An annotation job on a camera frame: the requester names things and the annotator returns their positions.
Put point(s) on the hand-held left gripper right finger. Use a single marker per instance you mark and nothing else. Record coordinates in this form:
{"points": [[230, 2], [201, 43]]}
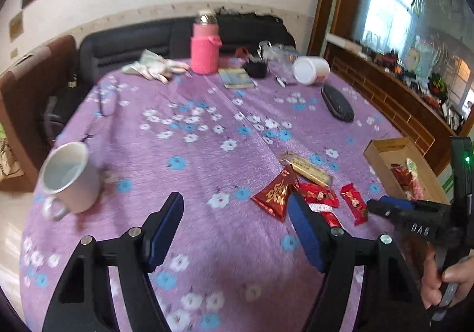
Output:
{"points": [[305, 232]]}

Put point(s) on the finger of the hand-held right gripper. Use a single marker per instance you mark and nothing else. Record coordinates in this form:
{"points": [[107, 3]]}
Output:
{"points": [[381, 210], [394, 201]]}

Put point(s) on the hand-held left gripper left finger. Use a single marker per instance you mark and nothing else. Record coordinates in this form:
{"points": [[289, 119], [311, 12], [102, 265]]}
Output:
{"points": [[166, 232]]}

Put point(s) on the dark red snack packet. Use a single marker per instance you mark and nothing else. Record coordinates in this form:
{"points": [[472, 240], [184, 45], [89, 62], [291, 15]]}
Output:
{"points": [[353, 202]]}

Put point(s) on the small green white packet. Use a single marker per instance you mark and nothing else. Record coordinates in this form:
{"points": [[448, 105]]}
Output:
{"points": [[411, 165]]}

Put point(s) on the red gold snack packet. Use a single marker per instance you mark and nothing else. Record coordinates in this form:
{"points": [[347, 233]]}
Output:
{"points": [[276, 195]]}

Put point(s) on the cardboard box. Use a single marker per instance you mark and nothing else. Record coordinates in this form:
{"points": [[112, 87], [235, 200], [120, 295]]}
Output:
{"points": [[385, 150]]}

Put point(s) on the beige long snack packet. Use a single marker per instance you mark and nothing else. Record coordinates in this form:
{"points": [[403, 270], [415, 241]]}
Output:
{"points": [[309, 169]]}

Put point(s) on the person's right hand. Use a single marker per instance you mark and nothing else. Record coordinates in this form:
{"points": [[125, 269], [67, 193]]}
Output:
{"points": [[429, 280]]}

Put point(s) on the purple floral tablecloth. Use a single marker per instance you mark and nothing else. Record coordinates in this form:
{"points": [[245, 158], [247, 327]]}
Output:
{"points": [[203, 154]]}

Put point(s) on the white mug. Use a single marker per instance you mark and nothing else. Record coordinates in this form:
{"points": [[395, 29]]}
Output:
{"points": [[70, 176]]}

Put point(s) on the black glasses case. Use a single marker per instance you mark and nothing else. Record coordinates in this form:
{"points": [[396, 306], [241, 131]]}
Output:
{"points": [[337, 102]]}

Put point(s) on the green black gloves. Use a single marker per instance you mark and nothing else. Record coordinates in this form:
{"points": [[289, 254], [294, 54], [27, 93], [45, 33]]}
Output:
{"points": [[437, 82]]}

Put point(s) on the wooden glass partition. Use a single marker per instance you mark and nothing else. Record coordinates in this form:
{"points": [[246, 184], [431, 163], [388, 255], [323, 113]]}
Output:
{"points": [[370, 73]]}

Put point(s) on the lighter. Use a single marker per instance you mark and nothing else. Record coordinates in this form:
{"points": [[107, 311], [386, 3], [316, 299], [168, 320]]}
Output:
{"points": [[280, 81]]}

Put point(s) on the white plastic jar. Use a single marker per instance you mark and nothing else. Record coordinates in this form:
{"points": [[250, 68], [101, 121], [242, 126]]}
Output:
{"points": [[309, 71]]}

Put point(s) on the white cloth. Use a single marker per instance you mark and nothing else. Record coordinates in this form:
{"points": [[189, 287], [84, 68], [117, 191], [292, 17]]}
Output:
{"points": [[155, 67]]}

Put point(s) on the black bag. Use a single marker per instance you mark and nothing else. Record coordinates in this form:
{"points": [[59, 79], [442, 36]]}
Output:
{"points": [[55, 110]]}

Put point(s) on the booklet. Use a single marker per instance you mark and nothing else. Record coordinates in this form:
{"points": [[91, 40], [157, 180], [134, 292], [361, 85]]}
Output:
{"points": [[237, 78]]}

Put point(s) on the small black cup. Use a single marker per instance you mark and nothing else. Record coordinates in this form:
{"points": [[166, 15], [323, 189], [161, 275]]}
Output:
{"points": [[256, 67]]}

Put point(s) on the blue printed packet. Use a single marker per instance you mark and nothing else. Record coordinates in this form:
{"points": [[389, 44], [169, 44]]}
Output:
{"points": [[291, 54]]}

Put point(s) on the patterned cushion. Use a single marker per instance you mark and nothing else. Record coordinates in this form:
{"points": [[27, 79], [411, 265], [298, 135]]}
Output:
{"points": [[5, 154]]}

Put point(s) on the clear glass cup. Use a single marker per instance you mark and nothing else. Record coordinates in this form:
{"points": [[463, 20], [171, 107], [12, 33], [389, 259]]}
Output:
{"points": [[276, 52]]}

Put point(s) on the pink bottle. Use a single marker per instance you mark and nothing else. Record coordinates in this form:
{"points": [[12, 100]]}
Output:
{"points": [[204, 50]]}

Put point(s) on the pink dish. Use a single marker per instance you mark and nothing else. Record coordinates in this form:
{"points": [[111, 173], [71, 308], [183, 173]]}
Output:
{"points": [[241, 52]]}

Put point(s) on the brown chair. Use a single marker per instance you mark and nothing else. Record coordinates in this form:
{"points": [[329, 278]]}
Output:
{"points": [[26, 95]]}

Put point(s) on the dark sofa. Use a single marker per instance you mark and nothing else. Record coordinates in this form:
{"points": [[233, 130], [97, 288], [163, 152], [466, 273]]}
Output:
{"points": [[148, 36]]}

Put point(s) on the dark cloth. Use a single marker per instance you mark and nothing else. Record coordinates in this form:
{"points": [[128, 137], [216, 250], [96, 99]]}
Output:
{"points": [[240, 13]]}

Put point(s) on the wall switch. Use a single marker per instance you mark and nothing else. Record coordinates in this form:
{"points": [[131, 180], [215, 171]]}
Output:
{"points": [[13, 53]]}

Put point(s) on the small wall picture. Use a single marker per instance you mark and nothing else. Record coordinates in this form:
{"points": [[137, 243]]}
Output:
{"points": [[16, 26]]}

